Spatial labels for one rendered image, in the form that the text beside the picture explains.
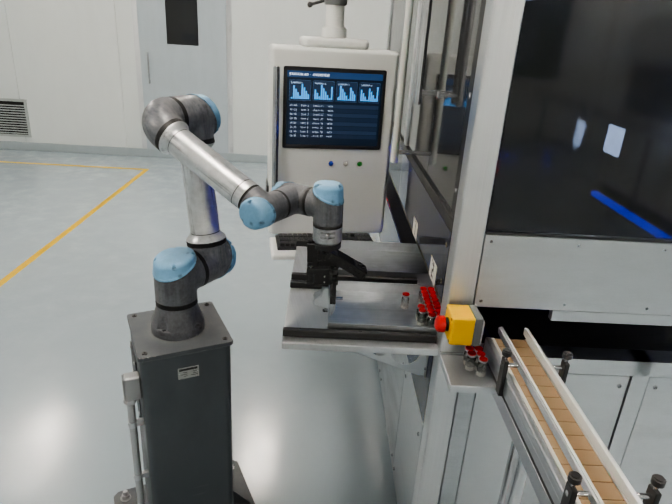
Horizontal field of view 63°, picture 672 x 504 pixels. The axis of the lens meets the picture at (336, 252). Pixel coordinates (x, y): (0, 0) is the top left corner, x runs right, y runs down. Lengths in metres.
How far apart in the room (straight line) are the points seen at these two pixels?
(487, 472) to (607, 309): 0.57
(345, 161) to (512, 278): 1.09
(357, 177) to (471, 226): 1.07
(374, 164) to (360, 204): 0.18
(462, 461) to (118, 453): 1.41
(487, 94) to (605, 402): 0.89
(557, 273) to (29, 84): 6.91
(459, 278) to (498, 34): 0.54
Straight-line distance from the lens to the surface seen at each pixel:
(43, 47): 7.51
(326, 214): 1.33
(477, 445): 1.63
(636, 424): 1.75
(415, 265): 1.90
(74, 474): 2.44
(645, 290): 1.52
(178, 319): 1.58
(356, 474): 2.32
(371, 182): 2.30
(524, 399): 1.24
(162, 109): 1.47
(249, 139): 6.93
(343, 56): 2.19
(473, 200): 1.27
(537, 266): 1.37
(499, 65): 1.22
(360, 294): 1.65
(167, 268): 1.53
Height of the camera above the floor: 1.63
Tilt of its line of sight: 22 degrees down
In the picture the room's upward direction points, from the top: 4 degrees clockwise
